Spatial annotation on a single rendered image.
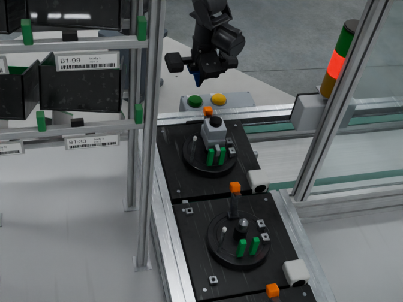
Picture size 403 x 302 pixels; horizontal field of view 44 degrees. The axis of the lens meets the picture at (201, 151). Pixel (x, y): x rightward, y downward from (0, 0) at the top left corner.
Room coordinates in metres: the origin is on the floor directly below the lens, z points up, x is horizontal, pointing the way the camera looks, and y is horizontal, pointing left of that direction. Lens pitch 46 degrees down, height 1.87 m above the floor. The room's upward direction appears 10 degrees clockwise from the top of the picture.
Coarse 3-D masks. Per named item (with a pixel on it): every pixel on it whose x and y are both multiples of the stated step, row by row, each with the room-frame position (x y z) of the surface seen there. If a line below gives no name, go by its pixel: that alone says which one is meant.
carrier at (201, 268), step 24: (192, 216) 0.67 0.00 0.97; (216, 216) 0.66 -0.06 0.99; (240, 216) 0.67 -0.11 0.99; (264, 216) 0.70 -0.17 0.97; (192, 240) 0.60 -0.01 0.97; (216, 240) 0.60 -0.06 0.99; (240, 240) 0.58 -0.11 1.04; (264, 240) 0.61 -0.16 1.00; (288, 240) 0.65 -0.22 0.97; (192, 264) 0.55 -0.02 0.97; (216, 264) 0.56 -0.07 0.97; (240, 264) 0.55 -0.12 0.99; (264, 264) 0.57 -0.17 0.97; (288, 264) 0.57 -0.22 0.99; (216, 288) 0.50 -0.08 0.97; (240, 288) 0.51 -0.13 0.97; (264, 288) 0.52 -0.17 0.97
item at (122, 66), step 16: (48, 64) 0.67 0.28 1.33; (48, 80) 0.60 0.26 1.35; (64, 80) 0.61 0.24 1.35; (80, 80) 0.61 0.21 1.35; (96, 80) 0.62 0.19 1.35; (112, 80) 0.62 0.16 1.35; (48, 96) 0.59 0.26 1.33; (64, 96) 0.60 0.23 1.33; (80, 96) 0.60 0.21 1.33; (96, 96) 0.61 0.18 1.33; (112, 96) 0.61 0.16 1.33; (96, 112) 0.60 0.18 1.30; (112, 112) 0.60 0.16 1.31
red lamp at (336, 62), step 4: (332, 56) 0.81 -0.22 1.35; (336, 56) 0.80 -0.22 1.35; (340, 56) 0.80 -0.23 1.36; (332, 60) 0.81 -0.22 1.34; (336, 60) 0.80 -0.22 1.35; (340, 60) 0.80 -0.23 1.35; (332, 64) 0.81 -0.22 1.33; (336, 64) 0.80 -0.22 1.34; (340, 64) 0.79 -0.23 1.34; (328, 68) 0.81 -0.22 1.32; (332, 68) 0.80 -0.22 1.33; (336, 68) 0.80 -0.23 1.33; (340, 68) 0.79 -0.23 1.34; (328, 72) 0.81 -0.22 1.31; (332, 72) 0.80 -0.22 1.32; (336, 72) 0.79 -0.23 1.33; (332, 76) 0.80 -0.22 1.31; (336, 76) 0.79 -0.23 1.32
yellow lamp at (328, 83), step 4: (324, 76) 0.82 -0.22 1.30; (328, 76) 0.80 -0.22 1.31; (324, 80) 0.81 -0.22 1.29; (328, 80) 0.80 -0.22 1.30; (332, 80) 0.80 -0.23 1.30; (324, 84) 0.81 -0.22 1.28; (328, 84) 0.80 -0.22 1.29; (332, 84) 0.79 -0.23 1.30; (320, 88) 0.82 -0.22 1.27; (324, 88) 0.80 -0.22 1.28; (328, 88) 0.80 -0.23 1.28; (332, 88) 0.79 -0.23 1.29; (320, 92) 0.81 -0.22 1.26; (324, 92) 0.80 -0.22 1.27; (328, 92) 0.80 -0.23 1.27; (324, 96) 0.80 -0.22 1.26; (328, 96) 0.79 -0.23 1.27
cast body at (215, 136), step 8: (208, 120) 0.86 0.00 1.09; (216, 120) 0.86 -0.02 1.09; (208, 128) 0.84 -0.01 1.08; (216, 128) 0.84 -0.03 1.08; (224, 128) 0.85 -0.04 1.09; (208, 136) 0.83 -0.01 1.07; (216, 136) 0.83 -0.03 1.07; (224, 136) 0.84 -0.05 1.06; (208, 144) 0.82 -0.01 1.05; (216, 144) 0.83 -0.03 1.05; (224, 144) 0.84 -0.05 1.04; (216, 152) 0.81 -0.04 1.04
